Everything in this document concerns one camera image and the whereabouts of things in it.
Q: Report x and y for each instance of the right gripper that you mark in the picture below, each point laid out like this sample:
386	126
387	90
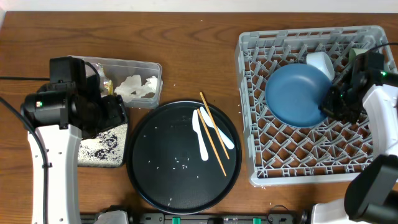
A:
326	104

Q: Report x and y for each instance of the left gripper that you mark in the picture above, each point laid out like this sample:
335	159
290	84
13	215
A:
119	114

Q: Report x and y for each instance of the yellow green snack wrapper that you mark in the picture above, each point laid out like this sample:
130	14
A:
106	87

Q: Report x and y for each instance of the white tissue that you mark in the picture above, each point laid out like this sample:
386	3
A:
130	89
151	85

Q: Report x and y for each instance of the white rice pile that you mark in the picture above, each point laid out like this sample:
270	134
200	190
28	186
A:
105	146

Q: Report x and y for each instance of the light blue saucer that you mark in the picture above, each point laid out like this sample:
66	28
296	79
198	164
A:
321	61

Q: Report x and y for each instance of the light green bowl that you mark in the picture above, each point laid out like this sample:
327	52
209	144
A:
355	52

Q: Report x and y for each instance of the dark blue plate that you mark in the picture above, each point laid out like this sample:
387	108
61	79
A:
294	93

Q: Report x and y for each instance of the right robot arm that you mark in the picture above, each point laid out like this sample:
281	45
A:
370	197

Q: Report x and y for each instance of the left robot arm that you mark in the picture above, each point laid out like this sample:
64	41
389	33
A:
70	108

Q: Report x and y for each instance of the clear plastic waste bin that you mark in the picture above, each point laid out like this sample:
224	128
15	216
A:
118	70

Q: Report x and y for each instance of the grey dishwasher rack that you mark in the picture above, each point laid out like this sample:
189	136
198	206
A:
279	154

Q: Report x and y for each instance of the black rectangular tray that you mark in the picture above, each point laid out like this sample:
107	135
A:
105	149

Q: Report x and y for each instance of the round black serving tray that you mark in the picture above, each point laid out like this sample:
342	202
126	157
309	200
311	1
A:
164	164

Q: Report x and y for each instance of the wooden chopstick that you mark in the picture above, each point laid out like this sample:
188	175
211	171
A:
212	119
211	142

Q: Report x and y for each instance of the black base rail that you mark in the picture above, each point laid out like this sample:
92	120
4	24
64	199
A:
159	218

